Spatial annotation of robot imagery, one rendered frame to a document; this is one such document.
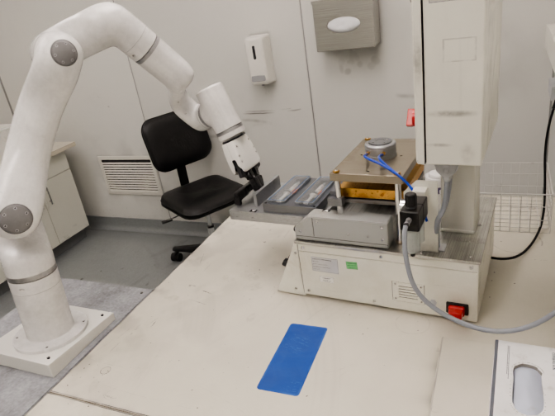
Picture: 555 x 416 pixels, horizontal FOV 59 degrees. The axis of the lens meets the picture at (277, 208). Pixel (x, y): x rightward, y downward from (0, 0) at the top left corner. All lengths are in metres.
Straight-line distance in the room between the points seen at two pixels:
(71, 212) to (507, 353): 3.30
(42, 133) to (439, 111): 0.90
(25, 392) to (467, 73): 1.22
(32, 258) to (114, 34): 0.59
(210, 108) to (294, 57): 1.45
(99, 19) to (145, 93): 2.10
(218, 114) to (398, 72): 1.45
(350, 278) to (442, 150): 0.42
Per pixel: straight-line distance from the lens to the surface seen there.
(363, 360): 1.18
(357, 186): 1.25
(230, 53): 3.00
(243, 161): 1.44
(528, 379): 1.00
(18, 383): 1.44
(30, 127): 1.29
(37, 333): 1.45
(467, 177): 1.22
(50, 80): 1.25
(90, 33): 1.34
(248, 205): 1.46
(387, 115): 2.77
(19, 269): 1.36
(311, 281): 1.35
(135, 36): 1.34
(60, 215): 3.82
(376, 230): 1.20
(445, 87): 1.05
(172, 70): 1.37
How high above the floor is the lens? 1.55
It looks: 24 degrees down
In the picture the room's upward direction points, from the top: 9 degrees counter-clockwise
